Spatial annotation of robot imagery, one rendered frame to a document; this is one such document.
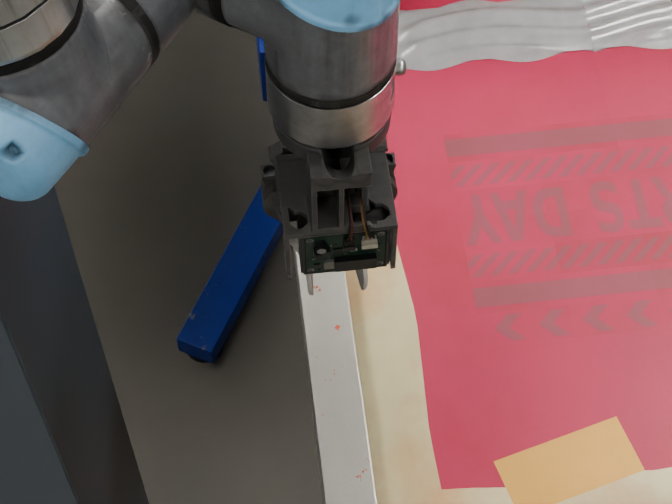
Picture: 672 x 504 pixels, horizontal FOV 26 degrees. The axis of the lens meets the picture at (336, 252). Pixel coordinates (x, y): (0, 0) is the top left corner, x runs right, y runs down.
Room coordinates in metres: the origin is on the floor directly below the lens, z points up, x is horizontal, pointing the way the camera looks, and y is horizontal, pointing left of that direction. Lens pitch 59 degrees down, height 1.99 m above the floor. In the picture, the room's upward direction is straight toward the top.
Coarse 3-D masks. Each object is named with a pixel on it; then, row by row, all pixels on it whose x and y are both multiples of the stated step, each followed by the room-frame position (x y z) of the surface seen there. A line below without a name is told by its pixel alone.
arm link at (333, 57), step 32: (224, 0) 0.51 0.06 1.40; (256, 0) 0.51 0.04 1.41; (288, 0) 0.49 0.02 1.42; (320, 0) 0.49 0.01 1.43; (352, 0) 0.49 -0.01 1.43; (384, 0) 0.50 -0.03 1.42; (256, 32) 0.50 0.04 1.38; (288, 32) 0.49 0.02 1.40; (320, 32) 0.49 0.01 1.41; (352, 32) 0.49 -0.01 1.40; (384, 32) 0.50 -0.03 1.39; (288, 64) 0.49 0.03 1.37; (320, 64) 0.49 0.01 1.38; (352, 64) 0.49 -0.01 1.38; (384, 64) 0.50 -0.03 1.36; (320, 96) 0.49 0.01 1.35; (352, 96) 0.49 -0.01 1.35
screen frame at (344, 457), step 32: (320, 288) 0.57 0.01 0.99; (320, 320) 0.54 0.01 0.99; (320, 352) 0.51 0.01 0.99; (352, 352) 0.51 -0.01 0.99; (320, 384) 0.49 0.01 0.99; (352, 384) 0.49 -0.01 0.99; (320, 416) 0.46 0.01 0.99; (352, 416) 0.46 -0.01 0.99; (320, 448) 0.43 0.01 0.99; (352, 448) 0.43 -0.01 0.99; (352, 480) 0.41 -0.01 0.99
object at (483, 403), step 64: (448, 0) 0.90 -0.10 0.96; (512, 0) 0.90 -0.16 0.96; (512, 64) 0.82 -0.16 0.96; (576, 64) 0.82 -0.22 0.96; (448, 128) 0.75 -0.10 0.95; (448, 192) 0.68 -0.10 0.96; (448, 256) 0.62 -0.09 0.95; (448, 320) 0.56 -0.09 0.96; (448, 384) 0.50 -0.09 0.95; (512, 384) 0.50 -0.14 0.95; (576, 384) 0.50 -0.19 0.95; (640, 384) 0.50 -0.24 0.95; (448, 448) 0.45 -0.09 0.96; (512, 448) 0.45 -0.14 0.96; (640, 448) 0.45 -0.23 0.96
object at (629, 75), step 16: (608, 48) 0.84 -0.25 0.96; (624, 48) 0.84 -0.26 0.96; (640, 48) 0.84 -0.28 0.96; (608, 64) 0.82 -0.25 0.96; (624, 64) 0.82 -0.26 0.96; (640, 64) 0.82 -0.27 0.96; (656, 64) 0.82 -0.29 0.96; (608, 80) 0.80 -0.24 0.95; (624, 80) 0.80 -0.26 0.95; (640, 80) 0.80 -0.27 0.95; (656, 80) 0.80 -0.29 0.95; (608, 96) 0.79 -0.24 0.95; (624, 96) 0.79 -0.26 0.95; (640, 96) 0.79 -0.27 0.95; (656, 96) 0.79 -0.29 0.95; (624, 112) 0.77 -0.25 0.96; (640, 112) 0.77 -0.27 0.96; (656, 112) 0.77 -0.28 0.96
